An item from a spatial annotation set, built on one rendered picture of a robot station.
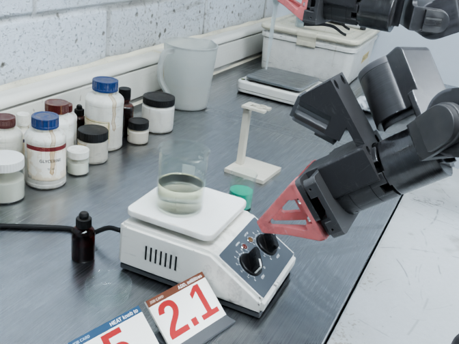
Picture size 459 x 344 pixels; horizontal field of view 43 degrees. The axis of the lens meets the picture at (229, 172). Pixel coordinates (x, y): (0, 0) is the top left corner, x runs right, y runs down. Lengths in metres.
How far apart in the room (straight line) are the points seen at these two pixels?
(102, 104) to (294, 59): 0.86
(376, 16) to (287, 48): 0.90
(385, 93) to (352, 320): 0.30
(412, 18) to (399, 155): 0.40
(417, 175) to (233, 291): 0.27
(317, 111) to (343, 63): 1.20
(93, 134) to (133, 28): 0.43
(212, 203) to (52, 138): 0.30
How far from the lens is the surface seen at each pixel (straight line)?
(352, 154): 0.56
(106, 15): 1.32
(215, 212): 0.74
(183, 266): 0.72
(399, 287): 0.84
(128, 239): 0.74
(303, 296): 0.77
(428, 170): 0.56
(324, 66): 1.79
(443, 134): 0.50
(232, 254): 0.71
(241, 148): 1.09
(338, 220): 0.57
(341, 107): 0.57
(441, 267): 0.92
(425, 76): 0.58
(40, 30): 1.17
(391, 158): 0.57
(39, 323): 0.70
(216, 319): 0.70
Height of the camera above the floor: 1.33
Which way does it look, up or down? 24 degrees down
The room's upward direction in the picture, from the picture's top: 7 degrees clockwise
